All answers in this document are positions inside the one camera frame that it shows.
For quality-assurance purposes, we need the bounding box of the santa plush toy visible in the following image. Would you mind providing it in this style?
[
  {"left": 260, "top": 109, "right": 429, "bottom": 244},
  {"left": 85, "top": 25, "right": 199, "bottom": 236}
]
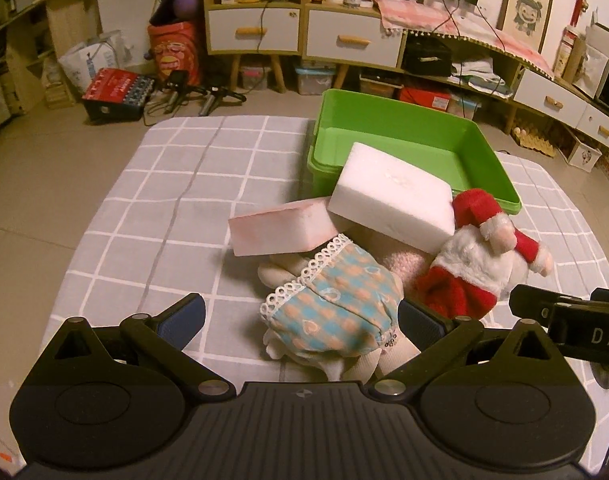
[{"left": 414, "top": 188, "right": 554, "bottom": 320}]

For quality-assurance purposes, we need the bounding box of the pink foam block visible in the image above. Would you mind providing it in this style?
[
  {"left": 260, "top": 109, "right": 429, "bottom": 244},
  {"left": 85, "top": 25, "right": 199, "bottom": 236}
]
[{"left": 228, "top": 197, "right": 341, "bottom": 258}]

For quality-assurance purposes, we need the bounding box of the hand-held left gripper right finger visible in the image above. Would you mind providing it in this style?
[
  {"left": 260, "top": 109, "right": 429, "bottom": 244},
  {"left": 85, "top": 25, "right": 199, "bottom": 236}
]
[{"left": 367, "top": 297, "right": 555, "bottom": 404}]

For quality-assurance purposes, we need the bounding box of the wooden shelf unit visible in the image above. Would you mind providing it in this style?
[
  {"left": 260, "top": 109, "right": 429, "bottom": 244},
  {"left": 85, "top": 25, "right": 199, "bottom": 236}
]
[{"left": 0, "top": 0, "right": 101, "bottom": 128}]

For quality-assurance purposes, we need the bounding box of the framed cartoon picture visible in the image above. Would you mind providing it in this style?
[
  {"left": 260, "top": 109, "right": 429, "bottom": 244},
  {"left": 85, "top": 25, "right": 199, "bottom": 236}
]
[{"left": 497, "top": 0, "right": 554, "bottom": 54}]

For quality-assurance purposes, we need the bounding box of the wooden cabinet with white drawer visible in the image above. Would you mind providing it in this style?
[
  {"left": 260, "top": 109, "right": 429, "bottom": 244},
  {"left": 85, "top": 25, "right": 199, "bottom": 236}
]
[
  {"left": 302, "top": 0, "right": 408, "bottom": 92},
  {"left": 202, "top": 0, "right": 306, "bottom": 94}
]

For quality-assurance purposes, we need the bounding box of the black bag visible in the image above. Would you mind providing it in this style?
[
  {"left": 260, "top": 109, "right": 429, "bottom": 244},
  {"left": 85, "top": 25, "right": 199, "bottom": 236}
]
[{"left": 401, "top": 35, "right": 453, "bottom": 77}]

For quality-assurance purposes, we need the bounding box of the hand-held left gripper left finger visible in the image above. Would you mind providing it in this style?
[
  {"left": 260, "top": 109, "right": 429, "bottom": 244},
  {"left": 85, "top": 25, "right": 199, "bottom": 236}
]
[{"left": 49, "top": 293, "right": 236, "bottom": 404}]

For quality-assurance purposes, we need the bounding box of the pink checked cloth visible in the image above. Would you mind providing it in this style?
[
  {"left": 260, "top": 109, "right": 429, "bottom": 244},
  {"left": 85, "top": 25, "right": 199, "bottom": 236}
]
[{"left": 371, "top": 0, "right": 555, "bottom": 79}]

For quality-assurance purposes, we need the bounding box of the green plastic bin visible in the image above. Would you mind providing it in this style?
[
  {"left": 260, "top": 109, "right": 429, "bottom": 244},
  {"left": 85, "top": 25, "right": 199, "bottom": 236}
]
[{"left": 305, "top": 88, "right": 522, "bottom": 217}]

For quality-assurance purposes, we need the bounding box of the red flat box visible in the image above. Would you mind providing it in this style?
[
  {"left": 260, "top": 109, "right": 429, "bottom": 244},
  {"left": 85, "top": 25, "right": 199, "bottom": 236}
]
[{"left": 398, "top": 87, "right": 451, "bottom": 112}]

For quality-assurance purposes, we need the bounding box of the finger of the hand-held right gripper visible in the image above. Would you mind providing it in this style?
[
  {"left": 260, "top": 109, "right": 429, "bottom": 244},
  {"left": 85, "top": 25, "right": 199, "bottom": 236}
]
[{"left": 508, "top": 284, "right": 592, "bottom": 322}]

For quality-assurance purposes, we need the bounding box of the red audio mixer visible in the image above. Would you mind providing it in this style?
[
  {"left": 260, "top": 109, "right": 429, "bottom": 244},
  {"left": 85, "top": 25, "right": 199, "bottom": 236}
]
[{"left": 81, "top": 67, "right": 156, "bottom": 124}]

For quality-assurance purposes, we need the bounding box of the cream doll with checked dress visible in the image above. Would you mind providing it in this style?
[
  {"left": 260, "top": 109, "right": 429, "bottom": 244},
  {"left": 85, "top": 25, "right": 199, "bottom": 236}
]
[{"left": 257, "top": 232, "right": 421, "bottom": 382}]

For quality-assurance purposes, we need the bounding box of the grey checked tablecloth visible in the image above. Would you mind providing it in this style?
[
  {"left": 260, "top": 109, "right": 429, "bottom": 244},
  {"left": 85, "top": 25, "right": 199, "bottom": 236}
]
[{"left": 40, "top": 115, "right": 609, "bottom": 461}]

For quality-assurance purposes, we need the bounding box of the red snack bag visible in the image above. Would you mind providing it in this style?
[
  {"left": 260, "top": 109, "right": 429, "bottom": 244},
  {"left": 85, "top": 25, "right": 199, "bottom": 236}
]
[{"left": 147, "top": 22, "right": 205, "bottom": 89}]

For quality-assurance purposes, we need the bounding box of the low wooden sideboard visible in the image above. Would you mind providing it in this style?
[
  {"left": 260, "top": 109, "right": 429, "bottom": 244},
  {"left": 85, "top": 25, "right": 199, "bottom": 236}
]
[{"left": 398, "top": 25, "right": 609, "bottom": 153}]

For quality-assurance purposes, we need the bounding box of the white patterned box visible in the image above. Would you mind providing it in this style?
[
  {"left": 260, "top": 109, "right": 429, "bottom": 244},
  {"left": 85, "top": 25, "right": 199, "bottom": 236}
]
[{"left": 564, "top": 130, "right": 606, "bottom": 172}]

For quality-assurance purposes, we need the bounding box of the egg tray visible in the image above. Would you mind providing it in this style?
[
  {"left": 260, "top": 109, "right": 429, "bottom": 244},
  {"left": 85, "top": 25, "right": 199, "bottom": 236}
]
[{"left": 511, "top": 120, "right": 558, "bottom": 159}]

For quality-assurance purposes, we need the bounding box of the white foam block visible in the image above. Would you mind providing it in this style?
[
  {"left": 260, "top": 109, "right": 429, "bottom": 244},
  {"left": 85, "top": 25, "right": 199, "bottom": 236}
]
[{"left": 327, "top": 142, "right": 456, "bottom": 253}]

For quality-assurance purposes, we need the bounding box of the white plastic bag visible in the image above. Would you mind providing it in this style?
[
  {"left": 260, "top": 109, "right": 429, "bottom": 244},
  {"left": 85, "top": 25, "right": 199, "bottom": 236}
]
[{"left": 58, "top": 30, "right": 128, "bottom": 97}]

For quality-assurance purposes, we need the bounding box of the black microphone stand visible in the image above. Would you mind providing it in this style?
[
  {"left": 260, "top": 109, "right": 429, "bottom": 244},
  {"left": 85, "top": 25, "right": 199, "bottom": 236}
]
[{"left": 160, "top": 70, "right": 246, "bottom": 117}]

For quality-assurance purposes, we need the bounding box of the clear storage box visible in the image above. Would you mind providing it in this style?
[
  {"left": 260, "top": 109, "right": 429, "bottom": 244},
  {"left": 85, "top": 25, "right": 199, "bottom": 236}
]
[
  {"left": 239, "top": 65, "right": 273, "bottom": 92},
  {"left": 294, "top": 62, "right": 336, "bottom": 96}
]

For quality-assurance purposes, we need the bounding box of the pink plush toy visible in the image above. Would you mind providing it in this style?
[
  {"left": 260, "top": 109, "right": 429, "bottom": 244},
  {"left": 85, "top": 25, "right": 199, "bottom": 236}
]
[{"left": 377, "top": 247, "right": 437, "bottom": 297}]

